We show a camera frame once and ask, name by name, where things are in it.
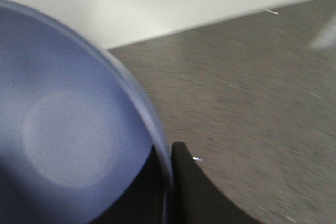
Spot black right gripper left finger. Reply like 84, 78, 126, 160
97, 147, 168, 223

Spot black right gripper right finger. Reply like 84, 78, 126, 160
171, 142, 260, 223

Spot light blue bowl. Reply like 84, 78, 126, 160
1, 0, 174, 223

